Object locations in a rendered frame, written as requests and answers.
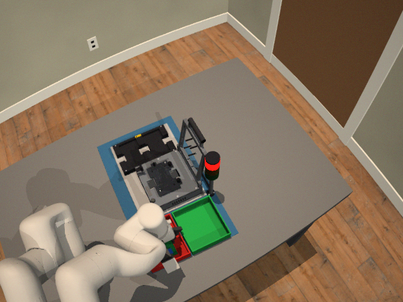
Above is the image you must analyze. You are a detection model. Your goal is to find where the red bin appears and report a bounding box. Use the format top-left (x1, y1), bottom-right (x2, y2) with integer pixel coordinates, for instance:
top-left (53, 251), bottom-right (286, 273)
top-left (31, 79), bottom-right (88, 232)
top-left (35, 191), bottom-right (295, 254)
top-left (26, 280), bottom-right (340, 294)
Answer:
top-left (151, 213), bottom-right (191, 273)

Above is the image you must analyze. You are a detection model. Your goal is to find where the green circuit board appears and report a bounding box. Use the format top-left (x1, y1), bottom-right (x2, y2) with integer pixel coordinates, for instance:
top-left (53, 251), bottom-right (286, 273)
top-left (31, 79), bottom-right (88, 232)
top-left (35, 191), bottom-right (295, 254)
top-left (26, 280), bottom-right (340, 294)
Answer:
top-left (165, 240), bottom-right (178, 256)

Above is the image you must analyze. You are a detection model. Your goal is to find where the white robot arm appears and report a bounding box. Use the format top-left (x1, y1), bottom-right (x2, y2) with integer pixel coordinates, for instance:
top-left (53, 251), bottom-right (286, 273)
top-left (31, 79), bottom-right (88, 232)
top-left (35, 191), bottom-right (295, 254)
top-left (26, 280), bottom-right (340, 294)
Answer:
top-left (0, 203), bottom-right (180, 302)

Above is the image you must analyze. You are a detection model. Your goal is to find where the green bin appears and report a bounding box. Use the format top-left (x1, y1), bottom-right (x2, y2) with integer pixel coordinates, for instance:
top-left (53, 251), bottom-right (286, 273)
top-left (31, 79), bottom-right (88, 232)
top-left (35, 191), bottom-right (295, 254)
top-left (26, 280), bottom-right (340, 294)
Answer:
top-left (171, 195), bottom-right (231, 255)

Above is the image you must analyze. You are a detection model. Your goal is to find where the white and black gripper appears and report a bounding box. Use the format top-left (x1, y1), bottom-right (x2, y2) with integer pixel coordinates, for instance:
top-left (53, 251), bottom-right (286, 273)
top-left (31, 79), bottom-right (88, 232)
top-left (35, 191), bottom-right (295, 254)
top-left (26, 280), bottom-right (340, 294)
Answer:
top-left (162, 224), bottom-right (182, 243)

